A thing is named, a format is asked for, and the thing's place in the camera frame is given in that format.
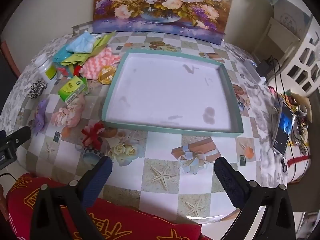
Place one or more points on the teal plastic container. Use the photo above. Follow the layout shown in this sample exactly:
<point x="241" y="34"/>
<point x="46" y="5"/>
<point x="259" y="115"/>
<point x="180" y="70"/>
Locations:
<point x="60" y="55"/>

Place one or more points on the green tissue pack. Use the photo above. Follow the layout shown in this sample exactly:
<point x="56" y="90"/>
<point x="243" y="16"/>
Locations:
<point x="71" y="87"/>

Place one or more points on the leopard print scrunchie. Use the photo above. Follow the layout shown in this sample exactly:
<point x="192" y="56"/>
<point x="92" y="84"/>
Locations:
<point x="35" y="90"/>

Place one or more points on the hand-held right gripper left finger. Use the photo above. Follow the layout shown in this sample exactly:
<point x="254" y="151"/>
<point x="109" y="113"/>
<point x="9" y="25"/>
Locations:
<point x="97" y="185"/>

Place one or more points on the teal shallow tray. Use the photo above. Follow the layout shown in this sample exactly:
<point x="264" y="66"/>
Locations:
<point x="162" y="92"/>

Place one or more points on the black charger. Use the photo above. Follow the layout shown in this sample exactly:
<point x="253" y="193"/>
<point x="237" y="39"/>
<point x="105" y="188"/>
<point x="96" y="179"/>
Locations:
<point x="265" y="67"/>

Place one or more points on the checkered printed tablecloth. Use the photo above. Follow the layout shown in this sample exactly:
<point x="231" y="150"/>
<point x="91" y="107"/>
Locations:
<point x="162" y="170"/>

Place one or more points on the white bottle with green label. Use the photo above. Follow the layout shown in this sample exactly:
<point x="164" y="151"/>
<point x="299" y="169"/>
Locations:
<point x="45" y="66"/>

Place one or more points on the white power strip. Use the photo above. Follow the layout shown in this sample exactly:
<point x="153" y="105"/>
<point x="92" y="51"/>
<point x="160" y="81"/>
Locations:
<point x="252" y="71"/>

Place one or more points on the pile of assorted trinkets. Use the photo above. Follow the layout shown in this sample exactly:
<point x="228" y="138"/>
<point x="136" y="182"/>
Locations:
<point x="300" y="115"/>

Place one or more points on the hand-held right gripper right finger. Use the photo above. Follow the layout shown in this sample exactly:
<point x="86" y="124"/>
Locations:
<point x="226" y="180"/>

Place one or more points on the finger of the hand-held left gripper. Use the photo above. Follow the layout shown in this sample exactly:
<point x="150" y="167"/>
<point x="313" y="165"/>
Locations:
<point x="18" y="134"/>

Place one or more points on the flower painting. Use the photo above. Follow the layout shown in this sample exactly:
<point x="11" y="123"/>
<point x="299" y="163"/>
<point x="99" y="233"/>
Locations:
<point x="162" y="5"/>

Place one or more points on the blue face mask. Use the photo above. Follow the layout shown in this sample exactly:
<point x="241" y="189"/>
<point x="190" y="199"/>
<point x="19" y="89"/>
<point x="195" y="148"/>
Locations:
<point x="80" y="43"/>

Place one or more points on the red and white fuzzy scrunchie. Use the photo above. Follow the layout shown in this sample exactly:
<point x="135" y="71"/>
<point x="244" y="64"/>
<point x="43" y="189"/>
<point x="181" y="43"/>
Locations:
<point x="92" y="133"/>

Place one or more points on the white lattice chair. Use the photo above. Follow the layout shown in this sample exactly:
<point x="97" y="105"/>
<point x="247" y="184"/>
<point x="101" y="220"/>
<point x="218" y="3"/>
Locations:
<point x="302" y="67"/>

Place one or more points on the cream wooden stool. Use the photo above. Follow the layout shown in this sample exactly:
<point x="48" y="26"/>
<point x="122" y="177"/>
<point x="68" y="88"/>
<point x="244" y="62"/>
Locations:
<point x="275" y="37"/>

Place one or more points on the smartphone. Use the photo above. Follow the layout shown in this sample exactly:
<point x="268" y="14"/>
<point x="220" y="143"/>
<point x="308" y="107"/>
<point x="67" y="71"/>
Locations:
<point x="283" y="127"/>

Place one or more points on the lime green cloth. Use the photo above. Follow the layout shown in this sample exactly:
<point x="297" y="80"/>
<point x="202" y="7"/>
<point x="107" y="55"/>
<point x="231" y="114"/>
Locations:
<point x="75" y="58"/>

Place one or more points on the pink and white wavy cloth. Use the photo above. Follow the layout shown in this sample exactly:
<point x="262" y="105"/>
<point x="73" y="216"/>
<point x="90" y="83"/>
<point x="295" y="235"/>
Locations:
<point x="100" y="60"/>

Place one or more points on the red fringed cloth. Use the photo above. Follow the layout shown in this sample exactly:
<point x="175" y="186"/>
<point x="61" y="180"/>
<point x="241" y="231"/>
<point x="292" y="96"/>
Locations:
<point x="297" y="160"/>

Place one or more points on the red-brown wooden frame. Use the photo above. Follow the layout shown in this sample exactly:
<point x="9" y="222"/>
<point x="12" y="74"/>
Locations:
<point x="3" y="55"/>

